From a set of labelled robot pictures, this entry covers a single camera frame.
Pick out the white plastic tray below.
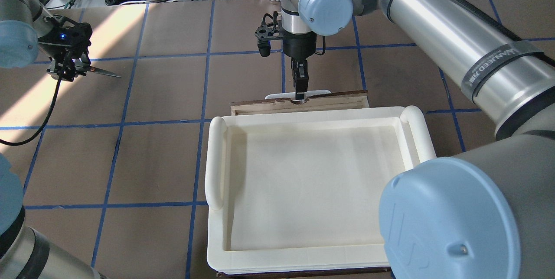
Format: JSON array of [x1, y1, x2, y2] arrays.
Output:
[[205, 106, 436, 275]]

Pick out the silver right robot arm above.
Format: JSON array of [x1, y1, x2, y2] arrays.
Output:
[[281, 0, 554, 279]]

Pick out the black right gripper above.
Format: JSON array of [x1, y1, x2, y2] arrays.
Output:
[[283, 32, 317, 100]]

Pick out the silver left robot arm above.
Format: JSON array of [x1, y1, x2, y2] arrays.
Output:
[[0, 0, 104, 279]]

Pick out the brown wooden drawer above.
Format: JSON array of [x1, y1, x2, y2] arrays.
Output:
[[230, 90, 369, 116]]

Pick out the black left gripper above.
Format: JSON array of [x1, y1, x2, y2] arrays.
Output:
[[39, 15, 92, 81]]

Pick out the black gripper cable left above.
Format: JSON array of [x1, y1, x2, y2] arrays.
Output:
[[0, 49, 74, 147]]

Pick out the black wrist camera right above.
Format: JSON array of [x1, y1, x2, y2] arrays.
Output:
[[255, 11, 285, 57]]

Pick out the white drawer handle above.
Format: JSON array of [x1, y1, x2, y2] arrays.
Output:
[[265, 90, 331, 100]]

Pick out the black orange scissors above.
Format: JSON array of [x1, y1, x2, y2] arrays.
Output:
[[75, 65, 121, 79]]

